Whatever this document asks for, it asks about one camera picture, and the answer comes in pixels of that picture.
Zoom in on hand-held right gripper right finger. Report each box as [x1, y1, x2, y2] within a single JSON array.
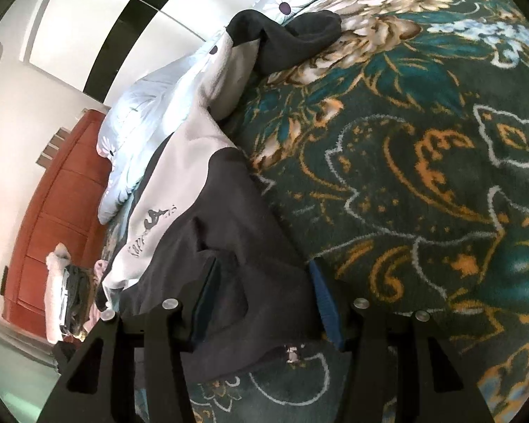
[[309, 257, 498, 423]]

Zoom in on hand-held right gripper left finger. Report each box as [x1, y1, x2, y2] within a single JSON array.
[[48, 257, 223, 423]]

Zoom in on grey and white jacket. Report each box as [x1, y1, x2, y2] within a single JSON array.
[[94, 9, 343, 384]]

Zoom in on pile of folded clothes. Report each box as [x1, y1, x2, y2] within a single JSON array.
[[45, 243, 111, 344]]

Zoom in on green floral blanket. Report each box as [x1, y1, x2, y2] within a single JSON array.
[[103, 0, 529, 423]]

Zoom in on red wooden headboard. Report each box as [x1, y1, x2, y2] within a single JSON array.
[[2, 110, 115, 340]]

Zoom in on light blue floral quilt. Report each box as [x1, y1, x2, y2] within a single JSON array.
[[96, 0, 371, 225]]

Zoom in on white wardrobe with black stripe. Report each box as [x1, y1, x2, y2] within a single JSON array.
[[20, 0, 309, 105]]

